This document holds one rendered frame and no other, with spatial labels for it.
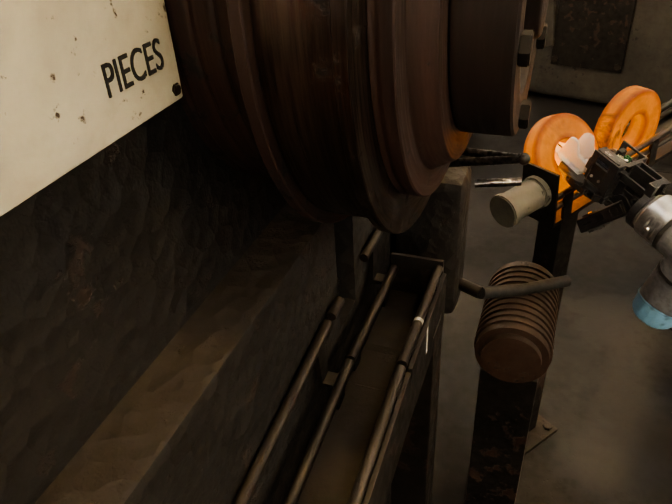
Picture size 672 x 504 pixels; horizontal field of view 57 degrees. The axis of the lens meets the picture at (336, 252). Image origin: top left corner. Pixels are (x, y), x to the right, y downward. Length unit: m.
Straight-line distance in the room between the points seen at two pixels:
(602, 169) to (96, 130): 0.85
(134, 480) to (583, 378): 1.45
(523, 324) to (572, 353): 0.78
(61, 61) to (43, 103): 0.03
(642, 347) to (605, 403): 0.26
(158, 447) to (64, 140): 0.21
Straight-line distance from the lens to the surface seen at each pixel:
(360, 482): 0.63
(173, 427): 0.46
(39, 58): 0.36
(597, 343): 1.88
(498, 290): 1.02
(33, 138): 0.36
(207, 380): 0.49
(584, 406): 1.70
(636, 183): 1.08
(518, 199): 1.07
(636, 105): 1.26
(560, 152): 1.16
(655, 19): 3.28
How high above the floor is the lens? 1.21
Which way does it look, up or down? 34 degrees down
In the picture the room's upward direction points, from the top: 3 degrees counter-clockwise
